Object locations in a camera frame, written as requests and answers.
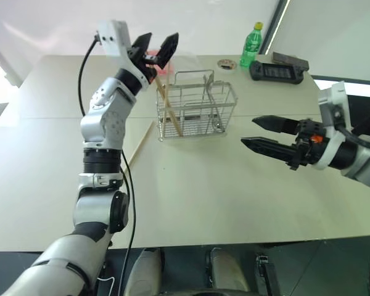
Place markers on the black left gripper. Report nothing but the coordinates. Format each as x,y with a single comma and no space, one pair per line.
141,60

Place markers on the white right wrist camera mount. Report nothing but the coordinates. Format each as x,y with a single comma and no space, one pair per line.
333,105

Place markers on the wooden chopstick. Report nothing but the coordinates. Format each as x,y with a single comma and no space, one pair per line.
170,111
140,142

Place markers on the green plastic bottle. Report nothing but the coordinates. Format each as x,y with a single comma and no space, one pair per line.
250,47

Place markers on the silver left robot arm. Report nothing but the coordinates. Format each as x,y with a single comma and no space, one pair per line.
103,123

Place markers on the pink translucent object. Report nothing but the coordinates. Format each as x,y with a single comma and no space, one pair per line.
164,71

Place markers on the black handheld controller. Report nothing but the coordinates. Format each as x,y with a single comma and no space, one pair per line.
276,72

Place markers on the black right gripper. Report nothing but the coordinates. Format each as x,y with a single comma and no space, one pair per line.
308,145

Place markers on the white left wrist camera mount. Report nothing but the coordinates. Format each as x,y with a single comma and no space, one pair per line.
114,37

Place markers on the round tape roll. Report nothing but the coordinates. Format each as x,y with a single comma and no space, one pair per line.
226,64

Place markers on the dark rectangular block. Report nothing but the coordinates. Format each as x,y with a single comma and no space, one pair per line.
291,60

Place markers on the metal spoon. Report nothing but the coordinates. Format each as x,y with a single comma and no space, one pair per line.
210,84

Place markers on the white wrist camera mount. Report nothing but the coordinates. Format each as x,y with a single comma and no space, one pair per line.
333,105
114,37

